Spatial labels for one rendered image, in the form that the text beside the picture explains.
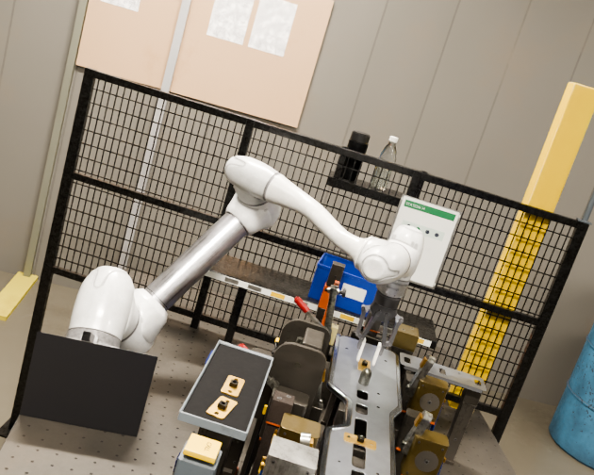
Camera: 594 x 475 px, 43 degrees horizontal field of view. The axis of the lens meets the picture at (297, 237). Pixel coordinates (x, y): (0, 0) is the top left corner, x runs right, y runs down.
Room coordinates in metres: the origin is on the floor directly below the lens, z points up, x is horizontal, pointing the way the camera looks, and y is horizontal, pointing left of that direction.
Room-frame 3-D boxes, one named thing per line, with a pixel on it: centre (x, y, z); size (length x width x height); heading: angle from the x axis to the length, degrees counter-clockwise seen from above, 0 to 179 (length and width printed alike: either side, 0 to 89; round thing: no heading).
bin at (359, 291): (2.59, -0.26, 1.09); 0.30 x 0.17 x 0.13; 83
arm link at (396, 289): (2.16, -0.31, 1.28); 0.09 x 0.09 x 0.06
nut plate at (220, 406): (1.36, 0.04, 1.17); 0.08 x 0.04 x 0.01; 168
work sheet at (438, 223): (2.71, -0.43, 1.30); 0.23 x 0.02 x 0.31; 88
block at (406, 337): (2.43, -0.45, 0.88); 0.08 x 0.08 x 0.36; 88
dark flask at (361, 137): (2.81, -0.12, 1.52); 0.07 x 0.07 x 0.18
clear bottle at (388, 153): (2.81, -0.24, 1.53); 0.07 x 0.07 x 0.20
